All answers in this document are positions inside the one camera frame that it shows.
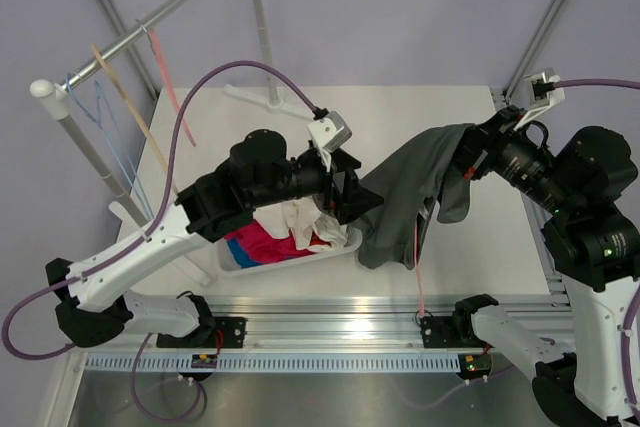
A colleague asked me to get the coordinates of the dark grey t shirt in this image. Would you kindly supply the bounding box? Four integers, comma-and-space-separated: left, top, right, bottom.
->
354, 123, 471, 270

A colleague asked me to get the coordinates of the thin pink wire hanger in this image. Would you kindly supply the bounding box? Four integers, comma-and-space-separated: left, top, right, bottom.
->
413, 221, 426, 319

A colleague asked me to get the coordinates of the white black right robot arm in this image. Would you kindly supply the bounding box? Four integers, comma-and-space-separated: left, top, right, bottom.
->
453, 106, 639, 426

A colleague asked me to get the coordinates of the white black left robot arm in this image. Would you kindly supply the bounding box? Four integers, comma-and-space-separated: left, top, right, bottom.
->
45, 130, 383, 348

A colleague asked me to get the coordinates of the thick pink plastic hanger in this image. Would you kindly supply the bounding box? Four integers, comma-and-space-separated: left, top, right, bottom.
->
146, 29, 198, 148

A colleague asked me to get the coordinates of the beige wooden hanger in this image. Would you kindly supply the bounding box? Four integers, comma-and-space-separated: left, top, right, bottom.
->
90, 44, 169, 175

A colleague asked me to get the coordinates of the white cloth in basket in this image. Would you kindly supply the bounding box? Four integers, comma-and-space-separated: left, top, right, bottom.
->
254, 197, 348, 253

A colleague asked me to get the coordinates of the white plastic laundry basket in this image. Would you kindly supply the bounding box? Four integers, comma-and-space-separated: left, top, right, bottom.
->
210, 227, 363, 277

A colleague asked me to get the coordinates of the silver white clothes rack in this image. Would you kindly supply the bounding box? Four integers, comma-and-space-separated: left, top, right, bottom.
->
28, 0, 332, 288

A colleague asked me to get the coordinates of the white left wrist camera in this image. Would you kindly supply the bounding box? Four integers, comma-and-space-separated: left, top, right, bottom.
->
307, 111, 352, 153

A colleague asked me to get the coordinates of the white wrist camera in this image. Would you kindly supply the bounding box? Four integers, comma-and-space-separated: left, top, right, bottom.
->
514, 68, 566, 131
307, 111, 352, 153

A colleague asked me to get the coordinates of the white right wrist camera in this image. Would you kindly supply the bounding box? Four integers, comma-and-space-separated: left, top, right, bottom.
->
514, 68, 566, 131

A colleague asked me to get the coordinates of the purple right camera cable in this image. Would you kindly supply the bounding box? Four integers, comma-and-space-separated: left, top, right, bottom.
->
552, 77, 640, 93

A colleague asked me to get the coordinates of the purple camera cable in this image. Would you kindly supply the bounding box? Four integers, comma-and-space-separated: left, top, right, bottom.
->
552, 77, 640, 93
0, 60, 331, 361

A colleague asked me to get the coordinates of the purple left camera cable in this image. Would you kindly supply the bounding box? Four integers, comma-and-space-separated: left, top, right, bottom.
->
0, 60, 331, 361

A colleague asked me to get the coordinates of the aluminium mounting rail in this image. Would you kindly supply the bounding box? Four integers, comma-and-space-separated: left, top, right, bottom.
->
124, 294, 571, 351

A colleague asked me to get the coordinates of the purple cable front right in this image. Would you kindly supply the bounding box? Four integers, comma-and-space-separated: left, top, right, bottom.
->
402, 336, 556, 409

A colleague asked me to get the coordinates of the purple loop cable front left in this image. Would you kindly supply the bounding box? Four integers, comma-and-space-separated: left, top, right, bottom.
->
129, 331, 207, 423

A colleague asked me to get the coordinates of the blue wire hanger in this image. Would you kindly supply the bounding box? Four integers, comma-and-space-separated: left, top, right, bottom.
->
64, 74, 154, 220

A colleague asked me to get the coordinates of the white slotted cable duct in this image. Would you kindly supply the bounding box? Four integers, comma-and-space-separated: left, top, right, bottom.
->
85, 352, 461, 373

